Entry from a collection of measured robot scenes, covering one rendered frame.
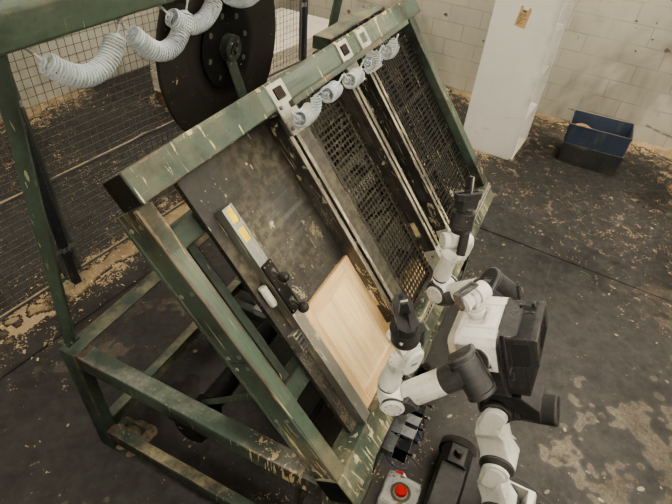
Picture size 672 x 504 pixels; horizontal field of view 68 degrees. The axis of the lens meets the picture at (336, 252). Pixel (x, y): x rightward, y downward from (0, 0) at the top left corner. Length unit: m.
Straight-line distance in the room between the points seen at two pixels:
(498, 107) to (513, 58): 0.49
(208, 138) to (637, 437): 2.93
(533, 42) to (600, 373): 3.01
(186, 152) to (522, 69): 4.25
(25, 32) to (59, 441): 2.21
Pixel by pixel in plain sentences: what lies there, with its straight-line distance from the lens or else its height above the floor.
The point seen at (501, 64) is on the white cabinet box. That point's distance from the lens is 5.39.
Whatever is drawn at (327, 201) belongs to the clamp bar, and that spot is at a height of 1.50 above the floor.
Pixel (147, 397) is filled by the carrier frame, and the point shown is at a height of 0.77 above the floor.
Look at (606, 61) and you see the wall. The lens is 6.67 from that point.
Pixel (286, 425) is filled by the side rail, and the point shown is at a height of 1.10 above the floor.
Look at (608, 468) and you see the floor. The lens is 3.36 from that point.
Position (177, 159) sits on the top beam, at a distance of 1.47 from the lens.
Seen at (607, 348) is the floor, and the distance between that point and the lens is 3.94.
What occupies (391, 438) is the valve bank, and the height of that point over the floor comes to 0.74.
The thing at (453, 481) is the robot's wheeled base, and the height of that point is 0.19.
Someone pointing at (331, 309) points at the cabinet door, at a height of 1.21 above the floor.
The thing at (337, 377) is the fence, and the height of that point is 1.08.
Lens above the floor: 2.59
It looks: 41 degrees down
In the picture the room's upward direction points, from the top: 5 degrees clockwise
